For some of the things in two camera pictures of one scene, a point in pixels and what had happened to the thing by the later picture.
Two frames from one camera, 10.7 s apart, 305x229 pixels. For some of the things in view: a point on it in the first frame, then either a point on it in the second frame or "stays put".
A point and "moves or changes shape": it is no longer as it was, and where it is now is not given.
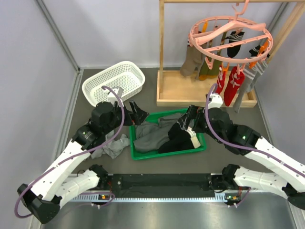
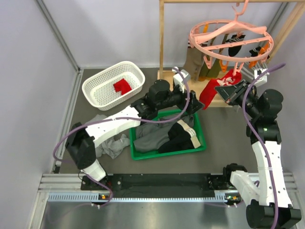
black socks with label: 180,140 stays put
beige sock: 193,61 stays put
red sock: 235,81 moves or changes shape
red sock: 220,80 to 123,86
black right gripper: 193,112 to 226,92
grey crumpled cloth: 114,148 stays put
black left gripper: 137,113 to 195,105
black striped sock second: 255,51 stays put
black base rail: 164,185 stays put
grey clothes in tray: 150,135 stays put
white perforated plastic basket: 127,75 stays put
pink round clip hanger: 198,38 moves or changes shape
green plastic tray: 137,155 stays put
